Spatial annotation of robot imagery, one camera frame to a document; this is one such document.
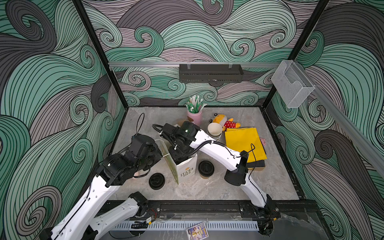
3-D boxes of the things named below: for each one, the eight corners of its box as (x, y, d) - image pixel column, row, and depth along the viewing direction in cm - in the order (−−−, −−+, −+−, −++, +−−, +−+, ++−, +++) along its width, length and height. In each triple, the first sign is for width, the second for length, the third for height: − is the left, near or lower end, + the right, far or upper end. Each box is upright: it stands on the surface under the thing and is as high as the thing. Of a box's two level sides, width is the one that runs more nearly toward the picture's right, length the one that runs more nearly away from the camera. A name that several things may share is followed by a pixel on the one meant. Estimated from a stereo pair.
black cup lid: (198, 180, 84) (199, 174, 76) (197, 167, 89) (198, 160, 81) (212, 180, 84) (215, 174, 76) (211, 167, 89) (213, 160, 81)
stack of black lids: (149, 189, 81) (147, 188, 79) (151, 174, 87) (150, 172, 84) (164, 189, 81) (163, 188, 79) (165, 174, 87) (165, 172, 84)
